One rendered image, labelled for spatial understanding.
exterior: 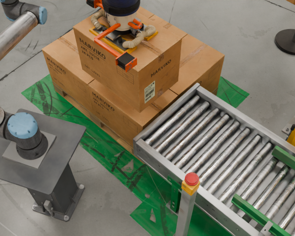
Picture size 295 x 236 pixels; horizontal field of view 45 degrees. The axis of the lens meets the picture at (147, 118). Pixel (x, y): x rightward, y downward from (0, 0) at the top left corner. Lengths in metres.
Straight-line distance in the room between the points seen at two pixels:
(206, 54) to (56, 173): 1.60
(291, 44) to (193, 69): 1.51
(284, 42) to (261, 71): 0.50
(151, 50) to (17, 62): 2.07
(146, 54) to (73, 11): 2.39
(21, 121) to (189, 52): 1.57
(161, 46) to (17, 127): 0.98
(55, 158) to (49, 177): 0.13
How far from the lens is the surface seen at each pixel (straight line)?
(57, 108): 3.45
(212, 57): 3.04
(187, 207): 2.02
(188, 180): 1.78
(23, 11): 2.03
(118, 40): 2.24
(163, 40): 2.30
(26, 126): 2.07
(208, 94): 2.69
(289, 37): 4.23
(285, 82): 3.77
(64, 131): 2.34
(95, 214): 2.85
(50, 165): 2.23
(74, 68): 2.99
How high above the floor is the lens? 2.63
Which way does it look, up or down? 53 degrees down
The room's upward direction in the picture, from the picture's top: 1 degrees counter-clockwise
